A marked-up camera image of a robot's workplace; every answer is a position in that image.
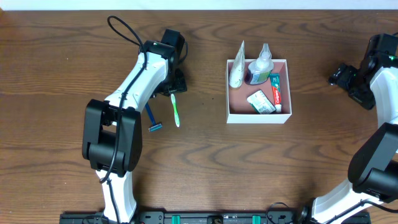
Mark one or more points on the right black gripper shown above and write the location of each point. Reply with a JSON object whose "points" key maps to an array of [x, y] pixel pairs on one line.
{"points": [[342, 76]]}

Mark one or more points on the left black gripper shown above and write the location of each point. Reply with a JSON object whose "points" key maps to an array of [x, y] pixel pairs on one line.
{"points": [[176, 84]]}

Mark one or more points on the green white toothbrush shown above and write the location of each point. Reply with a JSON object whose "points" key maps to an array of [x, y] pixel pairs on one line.
{"points": [[176, 115]]}

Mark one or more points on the white floral lotion tube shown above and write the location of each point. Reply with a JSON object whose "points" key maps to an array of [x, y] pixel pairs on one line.
{"points": [[237, 72]]}

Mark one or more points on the Colgate toothpaste tube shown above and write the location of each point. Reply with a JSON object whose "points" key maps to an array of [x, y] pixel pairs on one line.
{"points": [[275, 84]]}

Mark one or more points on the clear pump bottle blue liquid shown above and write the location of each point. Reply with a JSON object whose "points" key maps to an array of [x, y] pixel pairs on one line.
{"points": [[260, 69]]}

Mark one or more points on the green white soap box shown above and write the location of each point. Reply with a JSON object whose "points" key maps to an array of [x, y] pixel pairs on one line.
{"points": [[260, 103]]}

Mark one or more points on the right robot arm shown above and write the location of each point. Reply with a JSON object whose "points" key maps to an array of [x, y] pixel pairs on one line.
{"points": [[372, 172]]}

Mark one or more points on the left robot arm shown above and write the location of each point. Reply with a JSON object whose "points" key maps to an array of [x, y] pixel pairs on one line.
{"points": [[112, 135]]}

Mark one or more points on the blue disposable razor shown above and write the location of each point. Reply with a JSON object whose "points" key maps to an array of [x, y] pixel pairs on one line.
{"points": [[155, 126]]}

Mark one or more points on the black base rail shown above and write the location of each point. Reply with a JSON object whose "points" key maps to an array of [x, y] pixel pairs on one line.
{"points": [[160, 217]]}

